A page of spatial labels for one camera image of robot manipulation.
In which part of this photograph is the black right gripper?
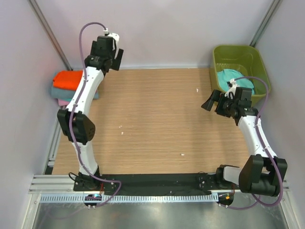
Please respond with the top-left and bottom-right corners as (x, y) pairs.
(202, 89), (238, 118)

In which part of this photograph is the orange t-shirt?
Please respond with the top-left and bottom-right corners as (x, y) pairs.
(53, 71), (83, 91)

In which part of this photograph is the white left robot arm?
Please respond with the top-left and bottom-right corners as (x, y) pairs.
(57, 33), (123, 191)

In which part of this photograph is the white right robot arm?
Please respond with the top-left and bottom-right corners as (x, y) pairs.
(201, 87), (287, 197)

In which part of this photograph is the teal t-shirt in bin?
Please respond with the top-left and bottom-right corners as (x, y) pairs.
(216, 69), (255, 95)

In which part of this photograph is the grey-blue folded t-shirt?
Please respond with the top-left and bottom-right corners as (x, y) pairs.
(50, 81), (100, 100)

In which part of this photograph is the green plastic bin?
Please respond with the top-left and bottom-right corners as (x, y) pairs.
(210, 45), (271, 105)

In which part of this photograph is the pink folded t-shirt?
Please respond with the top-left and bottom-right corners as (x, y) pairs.
(57, 99), (70, 106)

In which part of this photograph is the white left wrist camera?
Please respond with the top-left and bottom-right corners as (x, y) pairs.
(103, 28), (120, 50)

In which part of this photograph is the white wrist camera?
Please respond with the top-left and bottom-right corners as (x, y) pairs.
(103, 28), (120, 50)
(224, 79), (239, 100)

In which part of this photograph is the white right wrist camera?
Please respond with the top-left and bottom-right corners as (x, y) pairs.
(224, 79), (239, 100)

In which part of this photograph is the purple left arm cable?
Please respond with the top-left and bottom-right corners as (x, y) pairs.
(69, 21), (122, 207)

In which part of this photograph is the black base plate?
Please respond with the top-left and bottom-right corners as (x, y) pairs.
(73, 172), (240, 196)

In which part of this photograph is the aluminium frame rail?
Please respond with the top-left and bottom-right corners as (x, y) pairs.
(28, 171), (290, 194)

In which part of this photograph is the slotted cable duct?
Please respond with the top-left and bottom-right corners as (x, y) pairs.
(40, 193), (218, 203)

